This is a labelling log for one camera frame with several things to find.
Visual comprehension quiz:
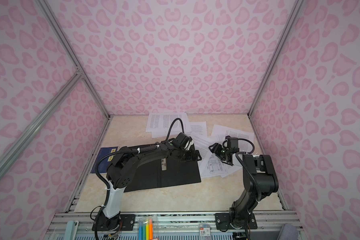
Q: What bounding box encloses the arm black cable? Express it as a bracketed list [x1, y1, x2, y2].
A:
[233, 138, 262, 205]
[164, 117, 185, 142]

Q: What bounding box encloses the right text sheet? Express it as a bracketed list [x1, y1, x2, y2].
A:
[211, 125, 254, 153]

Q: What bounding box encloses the top back text sheet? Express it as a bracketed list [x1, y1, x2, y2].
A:
[146, 113, 191, 133]

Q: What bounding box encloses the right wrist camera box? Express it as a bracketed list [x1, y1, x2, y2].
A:
[225, 136, 240, 153]

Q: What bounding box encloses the grey cloth at corner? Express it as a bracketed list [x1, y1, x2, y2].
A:
[277, 224, 299, 240]

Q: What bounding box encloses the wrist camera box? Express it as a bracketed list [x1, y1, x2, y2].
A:
[225, 136, 240, 153]
[172, 133, 194, 151]

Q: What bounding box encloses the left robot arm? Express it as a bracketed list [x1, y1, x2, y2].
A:
[92, 141, 202, 231]

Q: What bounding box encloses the light green tool handle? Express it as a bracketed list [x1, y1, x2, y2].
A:
[64, 221, 79, 240]

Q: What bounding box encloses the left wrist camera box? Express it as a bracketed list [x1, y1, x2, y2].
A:
[172, 133, 194, 151]

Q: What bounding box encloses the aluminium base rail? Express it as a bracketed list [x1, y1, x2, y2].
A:
[44, 211, 307, 240]

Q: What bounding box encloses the technical drawing sheet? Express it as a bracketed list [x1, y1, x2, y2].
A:
[190, 131, 242, 180]

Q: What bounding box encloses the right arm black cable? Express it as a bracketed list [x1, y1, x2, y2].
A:
[233, 138, 262, 205]

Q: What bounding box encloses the aluminium diagonal frame bar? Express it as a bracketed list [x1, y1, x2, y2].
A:
[0, 71, 83, 181]

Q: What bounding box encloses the aluminium frame corner post right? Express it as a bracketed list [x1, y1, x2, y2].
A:
[248, 0, 307, 120]

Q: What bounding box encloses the box of coloured markers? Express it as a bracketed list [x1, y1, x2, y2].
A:
[138, 216, 155, 240]

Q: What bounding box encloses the aluminium frame corner post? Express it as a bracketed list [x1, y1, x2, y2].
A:
[248, 0, 307, 120]
[35, 0, 111, 120]

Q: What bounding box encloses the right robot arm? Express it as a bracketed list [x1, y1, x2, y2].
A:
[209, 136, 279, 236]

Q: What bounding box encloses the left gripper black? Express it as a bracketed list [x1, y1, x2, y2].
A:
[177, 147, 204, 162]

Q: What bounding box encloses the orange and black folder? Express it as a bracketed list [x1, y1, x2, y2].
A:
[125, 157, 201, 192]

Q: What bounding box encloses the aluminium frame corner post left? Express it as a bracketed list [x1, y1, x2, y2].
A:
[35, 0, 111, 120]

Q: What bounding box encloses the blue paperback book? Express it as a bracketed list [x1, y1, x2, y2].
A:
[90, 146, 119, 175]

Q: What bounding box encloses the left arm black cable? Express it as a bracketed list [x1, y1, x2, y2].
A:
[164, 117, 185, 142]

